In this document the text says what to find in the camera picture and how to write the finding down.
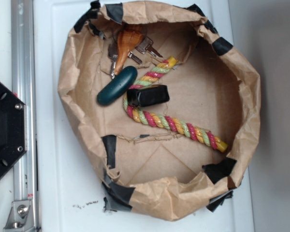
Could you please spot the small black box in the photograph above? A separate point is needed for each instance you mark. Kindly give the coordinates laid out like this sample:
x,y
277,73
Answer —
x,y
148,96

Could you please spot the dark green oval case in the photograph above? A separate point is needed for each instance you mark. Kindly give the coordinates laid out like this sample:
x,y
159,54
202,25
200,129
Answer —
x,y
117,87

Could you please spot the brown paper bag bin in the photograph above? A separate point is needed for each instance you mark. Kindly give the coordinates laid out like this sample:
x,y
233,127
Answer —
x,y
166,161

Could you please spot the silver key right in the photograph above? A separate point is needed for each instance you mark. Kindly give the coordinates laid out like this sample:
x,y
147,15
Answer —
x,y
146,46

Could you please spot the silver key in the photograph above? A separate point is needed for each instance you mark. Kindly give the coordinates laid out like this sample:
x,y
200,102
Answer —
x,y
112,54
146,46

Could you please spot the silver key left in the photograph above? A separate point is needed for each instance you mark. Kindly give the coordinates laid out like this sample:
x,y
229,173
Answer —
x,y
112,54

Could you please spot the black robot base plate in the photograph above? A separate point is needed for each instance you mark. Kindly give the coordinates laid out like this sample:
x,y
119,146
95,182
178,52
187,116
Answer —
x,y
12,130

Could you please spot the aluminium extrusion rail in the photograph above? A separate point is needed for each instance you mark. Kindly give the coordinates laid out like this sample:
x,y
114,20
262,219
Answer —
x,y
23,84

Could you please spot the metal corner bracket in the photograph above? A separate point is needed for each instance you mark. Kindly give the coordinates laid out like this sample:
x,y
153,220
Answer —
x,y
20,218

